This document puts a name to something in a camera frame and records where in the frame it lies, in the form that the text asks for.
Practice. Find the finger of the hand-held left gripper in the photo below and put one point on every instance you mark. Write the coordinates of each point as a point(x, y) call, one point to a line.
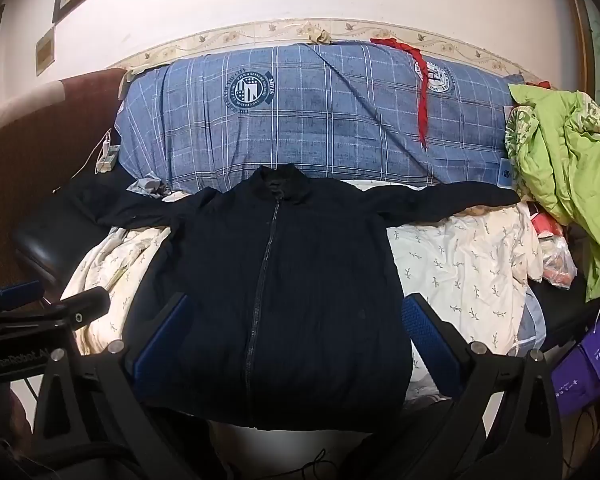
point(17, 294)
point(87, 302)

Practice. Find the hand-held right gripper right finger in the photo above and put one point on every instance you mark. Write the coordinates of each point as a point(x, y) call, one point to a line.
point(425, 342)

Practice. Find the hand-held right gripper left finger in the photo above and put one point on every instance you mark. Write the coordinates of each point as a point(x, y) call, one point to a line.
point(160, 347)

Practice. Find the black zip jacket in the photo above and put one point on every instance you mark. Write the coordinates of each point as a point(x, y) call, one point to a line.
point(300, 285)

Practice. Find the white leaf-print blanket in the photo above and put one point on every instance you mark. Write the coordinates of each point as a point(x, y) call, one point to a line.
point(455, 270)

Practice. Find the light blue cloth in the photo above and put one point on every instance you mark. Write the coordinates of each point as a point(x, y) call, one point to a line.
point(532, 322)

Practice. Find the grey cloth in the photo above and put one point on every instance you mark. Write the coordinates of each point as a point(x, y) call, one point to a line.
point(147, 185)

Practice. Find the clear plastic bag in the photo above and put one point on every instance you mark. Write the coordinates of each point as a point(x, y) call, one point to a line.
point(560, 265)

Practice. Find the purple bag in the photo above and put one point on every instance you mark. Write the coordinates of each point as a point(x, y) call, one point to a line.
point(580, 375)

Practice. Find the red packet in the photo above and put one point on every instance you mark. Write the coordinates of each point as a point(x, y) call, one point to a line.
point(545, 222)

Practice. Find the green quilted blanket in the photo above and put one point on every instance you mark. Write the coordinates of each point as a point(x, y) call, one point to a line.
point(555, 160)

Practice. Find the blue plaid quilt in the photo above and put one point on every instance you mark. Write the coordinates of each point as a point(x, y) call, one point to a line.
point(330, 120)

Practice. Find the small wall plaque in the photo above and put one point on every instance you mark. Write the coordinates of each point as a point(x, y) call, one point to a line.
point(44, 52)

